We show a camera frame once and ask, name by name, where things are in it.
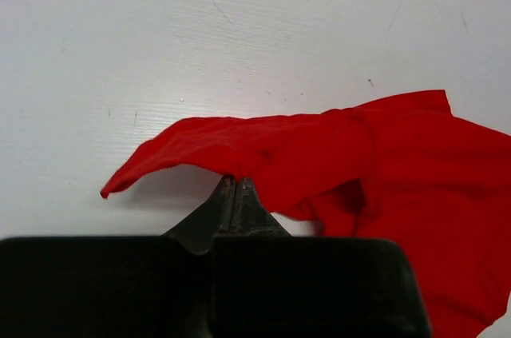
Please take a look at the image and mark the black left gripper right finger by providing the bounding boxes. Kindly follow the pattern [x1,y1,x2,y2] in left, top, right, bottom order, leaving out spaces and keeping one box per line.
[229,177,291,237]

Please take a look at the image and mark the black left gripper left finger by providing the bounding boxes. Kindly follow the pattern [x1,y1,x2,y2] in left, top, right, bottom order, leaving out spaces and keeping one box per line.
[165,176,236,255]

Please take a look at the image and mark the red t shirt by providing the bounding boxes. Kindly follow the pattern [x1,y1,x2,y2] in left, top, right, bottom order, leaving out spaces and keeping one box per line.
[101,90,510,337]

